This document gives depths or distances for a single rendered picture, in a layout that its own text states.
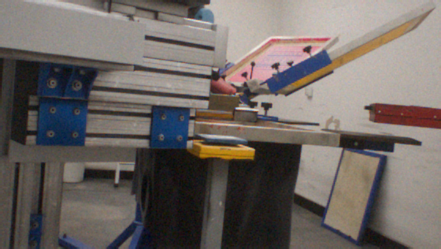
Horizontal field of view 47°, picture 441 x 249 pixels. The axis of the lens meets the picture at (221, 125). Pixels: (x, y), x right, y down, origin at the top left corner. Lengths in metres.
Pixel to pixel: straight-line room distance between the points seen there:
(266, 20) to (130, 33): 5.73
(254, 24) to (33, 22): 5.77
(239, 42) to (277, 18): 0.59
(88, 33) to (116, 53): 0.05
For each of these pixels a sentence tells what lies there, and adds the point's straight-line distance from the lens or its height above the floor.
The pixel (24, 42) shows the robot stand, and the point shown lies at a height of 1.11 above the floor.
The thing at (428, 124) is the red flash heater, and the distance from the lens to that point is 2.43.
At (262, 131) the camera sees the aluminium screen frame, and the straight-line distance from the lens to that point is 1.41.
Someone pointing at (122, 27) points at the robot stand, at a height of 1.16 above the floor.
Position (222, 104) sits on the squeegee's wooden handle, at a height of 1.04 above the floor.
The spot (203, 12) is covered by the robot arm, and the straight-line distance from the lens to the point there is 1.77.
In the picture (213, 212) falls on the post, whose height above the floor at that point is 0.80.
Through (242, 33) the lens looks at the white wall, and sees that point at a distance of 6.42.
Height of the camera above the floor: 1.06
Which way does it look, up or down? 3 degrees down
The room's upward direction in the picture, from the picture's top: 5 degrees clockwise
